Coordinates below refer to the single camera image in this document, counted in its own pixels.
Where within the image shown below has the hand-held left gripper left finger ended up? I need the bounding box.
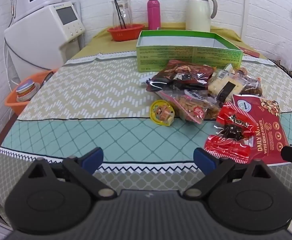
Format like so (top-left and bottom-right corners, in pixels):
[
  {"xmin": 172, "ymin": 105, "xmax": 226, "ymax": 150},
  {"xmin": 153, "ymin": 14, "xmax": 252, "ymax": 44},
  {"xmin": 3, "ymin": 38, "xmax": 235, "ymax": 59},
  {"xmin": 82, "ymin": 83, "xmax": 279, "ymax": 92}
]
[{"xmin": 23, "ymin": 147, "xmax": 118, "ymax": 200}]

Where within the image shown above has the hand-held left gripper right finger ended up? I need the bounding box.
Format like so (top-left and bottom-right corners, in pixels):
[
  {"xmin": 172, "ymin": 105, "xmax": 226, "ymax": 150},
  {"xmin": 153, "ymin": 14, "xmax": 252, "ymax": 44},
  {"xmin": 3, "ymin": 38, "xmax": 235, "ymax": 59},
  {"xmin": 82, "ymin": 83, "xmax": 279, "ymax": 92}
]
[{"xmin": 183, "ymin": 147, "xmax": 274, "ymax": 198}]

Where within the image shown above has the red nuts bag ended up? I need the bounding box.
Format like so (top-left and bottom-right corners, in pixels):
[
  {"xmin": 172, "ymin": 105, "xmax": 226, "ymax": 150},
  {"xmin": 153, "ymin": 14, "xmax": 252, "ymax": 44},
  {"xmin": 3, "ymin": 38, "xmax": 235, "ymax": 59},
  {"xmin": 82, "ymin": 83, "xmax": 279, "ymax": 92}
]
[{"xmin": 232, "ymin": 94, "xmax": 292, "ymax": 165}]

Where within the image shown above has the red candy packet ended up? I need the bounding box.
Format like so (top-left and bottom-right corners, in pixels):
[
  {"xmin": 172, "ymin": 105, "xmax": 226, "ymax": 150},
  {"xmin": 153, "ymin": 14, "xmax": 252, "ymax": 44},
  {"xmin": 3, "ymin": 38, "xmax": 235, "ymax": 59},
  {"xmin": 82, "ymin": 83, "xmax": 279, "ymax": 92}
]
[{"xmin": 204, "ymin": 102, "xmax": 259, "ymax": 164}]

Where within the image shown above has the clear peanut snack bag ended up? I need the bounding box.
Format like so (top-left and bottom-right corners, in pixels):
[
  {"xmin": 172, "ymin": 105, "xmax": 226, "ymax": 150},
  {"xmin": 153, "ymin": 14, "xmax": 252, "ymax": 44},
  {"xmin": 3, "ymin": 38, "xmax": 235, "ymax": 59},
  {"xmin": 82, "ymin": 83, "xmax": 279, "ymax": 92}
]
[{"xmin": 156, "ymin": 89, "xmax": 221, "ymax": 124}]

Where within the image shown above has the yellow jelly cup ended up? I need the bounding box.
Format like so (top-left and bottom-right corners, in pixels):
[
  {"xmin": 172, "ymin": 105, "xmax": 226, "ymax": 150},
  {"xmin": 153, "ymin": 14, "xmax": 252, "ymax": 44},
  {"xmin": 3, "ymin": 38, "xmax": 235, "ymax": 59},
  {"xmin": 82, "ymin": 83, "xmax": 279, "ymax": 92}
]
[{"xmin": 150, "ymin": 99, "xmax": 176, "ymax": 126}]

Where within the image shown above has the yellow cake packet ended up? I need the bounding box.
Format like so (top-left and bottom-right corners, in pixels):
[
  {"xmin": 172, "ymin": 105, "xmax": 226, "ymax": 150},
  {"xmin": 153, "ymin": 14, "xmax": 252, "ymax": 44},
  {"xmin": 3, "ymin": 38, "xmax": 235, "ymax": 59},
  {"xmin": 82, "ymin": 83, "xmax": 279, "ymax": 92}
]
[{"xmin": 208, "ymin": 65, "xmax": 246, "ymax": 103}]

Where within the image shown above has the dark dates packet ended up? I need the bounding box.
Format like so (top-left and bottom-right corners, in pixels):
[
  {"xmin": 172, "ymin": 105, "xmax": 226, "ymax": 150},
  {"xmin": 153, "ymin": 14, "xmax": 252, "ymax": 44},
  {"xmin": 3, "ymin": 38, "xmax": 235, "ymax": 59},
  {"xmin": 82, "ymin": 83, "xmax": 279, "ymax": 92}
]
[{"xmin": 236, "ymin": 69, "xmax": 263, "ymax": 97}]

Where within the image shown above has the dark red snack bag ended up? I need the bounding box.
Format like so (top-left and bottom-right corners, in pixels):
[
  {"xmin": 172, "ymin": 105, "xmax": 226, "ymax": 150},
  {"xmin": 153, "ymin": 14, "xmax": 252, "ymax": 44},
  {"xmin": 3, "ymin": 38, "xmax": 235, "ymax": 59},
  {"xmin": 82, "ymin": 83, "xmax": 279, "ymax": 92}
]
[{"xmin": 145, "ymin": 60, "xmax": 215, "ymax": 92}]

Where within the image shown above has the green cardboard box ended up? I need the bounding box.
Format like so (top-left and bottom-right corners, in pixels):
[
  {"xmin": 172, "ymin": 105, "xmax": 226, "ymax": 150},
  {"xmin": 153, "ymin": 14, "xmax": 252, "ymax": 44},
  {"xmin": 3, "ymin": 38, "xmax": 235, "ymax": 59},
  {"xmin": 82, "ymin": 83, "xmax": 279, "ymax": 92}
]
[{"xmin": 136, "ymin": 30, "xmax": 244, "ymax": 73}]

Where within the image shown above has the patterned tablecloth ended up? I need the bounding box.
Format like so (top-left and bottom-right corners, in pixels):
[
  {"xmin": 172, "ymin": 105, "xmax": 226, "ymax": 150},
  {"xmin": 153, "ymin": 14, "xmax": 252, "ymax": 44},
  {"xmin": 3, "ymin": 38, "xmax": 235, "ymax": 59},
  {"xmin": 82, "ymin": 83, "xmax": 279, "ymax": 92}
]
[{"xmin": 0, "ymin": 51, "xmax": 292, "ymax": 233}]

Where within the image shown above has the leopard patterned cloth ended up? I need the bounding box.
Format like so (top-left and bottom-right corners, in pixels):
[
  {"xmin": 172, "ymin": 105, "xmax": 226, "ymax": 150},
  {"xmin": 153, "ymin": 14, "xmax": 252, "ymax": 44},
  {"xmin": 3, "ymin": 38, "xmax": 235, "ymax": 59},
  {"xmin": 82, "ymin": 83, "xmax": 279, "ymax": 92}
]
[{"xmin": 270, "ymin": 59, "xmax": 292, "ymax": 88}]

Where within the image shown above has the jar with lid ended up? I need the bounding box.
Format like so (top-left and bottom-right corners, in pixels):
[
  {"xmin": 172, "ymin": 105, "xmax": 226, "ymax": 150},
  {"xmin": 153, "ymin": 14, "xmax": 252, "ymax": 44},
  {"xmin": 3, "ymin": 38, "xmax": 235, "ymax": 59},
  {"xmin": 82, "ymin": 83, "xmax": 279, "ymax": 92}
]
[{"xmin": 16, "ymin": 79, "xmax": 36, "ymax": 102}]

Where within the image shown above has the orange plastic basin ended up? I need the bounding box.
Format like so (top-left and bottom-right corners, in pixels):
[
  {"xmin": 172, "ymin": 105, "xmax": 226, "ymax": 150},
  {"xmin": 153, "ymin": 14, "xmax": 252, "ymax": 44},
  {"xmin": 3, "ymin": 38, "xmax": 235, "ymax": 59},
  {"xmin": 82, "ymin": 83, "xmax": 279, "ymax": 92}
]
[{"xmin": 4, "ymin": 69, "xmax": 59, "ymax": 115}]

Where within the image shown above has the red envelope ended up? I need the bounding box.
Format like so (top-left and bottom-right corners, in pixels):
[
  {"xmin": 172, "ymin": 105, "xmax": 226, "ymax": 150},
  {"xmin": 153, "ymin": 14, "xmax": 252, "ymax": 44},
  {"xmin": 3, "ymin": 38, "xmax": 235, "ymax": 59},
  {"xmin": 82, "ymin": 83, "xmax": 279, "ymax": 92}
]
[{"xmin": 237, "ymin": 45, "xmax": 261, "ymax": 58}]

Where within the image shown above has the yellow cloth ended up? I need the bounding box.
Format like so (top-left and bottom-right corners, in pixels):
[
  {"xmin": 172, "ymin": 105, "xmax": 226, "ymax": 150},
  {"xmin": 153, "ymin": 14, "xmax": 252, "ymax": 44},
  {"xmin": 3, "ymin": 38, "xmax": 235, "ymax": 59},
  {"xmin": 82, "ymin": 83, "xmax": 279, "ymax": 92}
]
[{"xmin": 82, "ymin": 26, "xmax": 243, "ymax": 55}]

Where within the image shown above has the red plastic basket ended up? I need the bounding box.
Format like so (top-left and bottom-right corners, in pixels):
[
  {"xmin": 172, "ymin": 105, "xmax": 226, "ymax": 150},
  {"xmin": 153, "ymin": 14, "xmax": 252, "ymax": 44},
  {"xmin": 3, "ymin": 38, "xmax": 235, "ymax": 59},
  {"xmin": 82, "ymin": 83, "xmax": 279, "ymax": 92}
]
[{"xmin": 107, "ymin": 24, "xmax": 146, "ymax": 42}]

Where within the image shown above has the white appliance with screen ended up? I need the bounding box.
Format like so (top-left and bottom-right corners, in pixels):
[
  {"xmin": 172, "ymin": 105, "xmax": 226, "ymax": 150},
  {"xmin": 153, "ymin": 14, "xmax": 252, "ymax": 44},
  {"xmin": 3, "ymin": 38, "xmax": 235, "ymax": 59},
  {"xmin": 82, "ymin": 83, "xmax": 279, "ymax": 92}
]
[{"xmin": 4, "ymin": 4, "xmax": 86, "ymax": 74}]

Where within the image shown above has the cream thermal jug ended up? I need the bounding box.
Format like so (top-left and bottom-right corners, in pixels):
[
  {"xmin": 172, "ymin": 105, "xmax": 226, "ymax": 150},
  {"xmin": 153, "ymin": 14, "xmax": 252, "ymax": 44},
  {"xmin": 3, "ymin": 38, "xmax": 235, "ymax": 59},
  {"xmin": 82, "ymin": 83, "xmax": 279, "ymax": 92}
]
[{"xmin": 185, "ymin": 0, "xmax": 218, "ymax": 33}]

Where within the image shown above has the glass carafe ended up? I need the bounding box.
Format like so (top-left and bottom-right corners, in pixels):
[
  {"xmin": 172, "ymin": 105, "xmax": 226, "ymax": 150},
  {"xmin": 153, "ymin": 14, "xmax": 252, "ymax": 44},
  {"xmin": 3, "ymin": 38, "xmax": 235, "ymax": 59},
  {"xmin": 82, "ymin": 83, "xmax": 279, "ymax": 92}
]
[{"xmin": 111, "ymin": 0, "xmax": 133, "ymax": 29}]

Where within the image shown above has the pink thermos bottle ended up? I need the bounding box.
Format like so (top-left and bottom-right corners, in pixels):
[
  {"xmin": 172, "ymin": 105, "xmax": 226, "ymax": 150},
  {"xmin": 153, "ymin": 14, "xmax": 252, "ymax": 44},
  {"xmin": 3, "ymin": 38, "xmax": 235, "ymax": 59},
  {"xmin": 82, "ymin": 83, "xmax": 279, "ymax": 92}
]
[{"xmin": 147, "ymin": 0, "xmax": 161, "ymax": 30}]

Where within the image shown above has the white wall conduit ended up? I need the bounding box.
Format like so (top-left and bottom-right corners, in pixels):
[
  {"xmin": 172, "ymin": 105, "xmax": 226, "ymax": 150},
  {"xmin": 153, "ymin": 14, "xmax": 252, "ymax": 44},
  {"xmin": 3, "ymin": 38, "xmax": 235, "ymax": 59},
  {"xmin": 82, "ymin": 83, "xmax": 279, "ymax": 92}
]
[{"xmin": 240, "ymin": 0, "xmax": 248, "ymax": 40}]

